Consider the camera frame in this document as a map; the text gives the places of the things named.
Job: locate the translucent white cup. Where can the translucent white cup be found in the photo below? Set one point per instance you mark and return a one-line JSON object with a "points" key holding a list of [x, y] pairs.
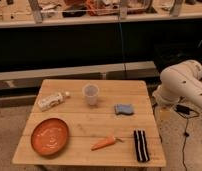
{"points": [[90, 93]]}

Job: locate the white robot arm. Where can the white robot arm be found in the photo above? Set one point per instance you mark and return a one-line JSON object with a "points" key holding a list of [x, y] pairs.
{"points": [[180, 80]]}

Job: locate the blue sponge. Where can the blue sponge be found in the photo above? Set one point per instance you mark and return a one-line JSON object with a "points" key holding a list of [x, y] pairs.
{"points": [[124, 109]]}

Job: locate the wooden table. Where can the wooden table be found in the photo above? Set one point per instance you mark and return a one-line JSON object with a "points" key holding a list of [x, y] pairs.
{"points": [[88, 125]]}

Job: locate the orange toy carrot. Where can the orange toy carrot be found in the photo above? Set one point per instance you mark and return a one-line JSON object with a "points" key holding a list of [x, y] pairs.
{"points": [[111, 140]]}

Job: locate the black white striped cloth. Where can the black white striped cloth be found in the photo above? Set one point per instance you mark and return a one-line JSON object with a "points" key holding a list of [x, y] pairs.
{"points": [[141, 146]]}

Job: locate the orange plate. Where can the orange plate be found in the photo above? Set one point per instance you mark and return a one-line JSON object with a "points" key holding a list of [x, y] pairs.
{"points": [[50, 136]]}

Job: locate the long workbench shelf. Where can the long workbench shelf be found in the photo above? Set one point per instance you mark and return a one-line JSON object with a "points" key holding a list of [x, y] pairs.
{"points": [[38, 13]]}

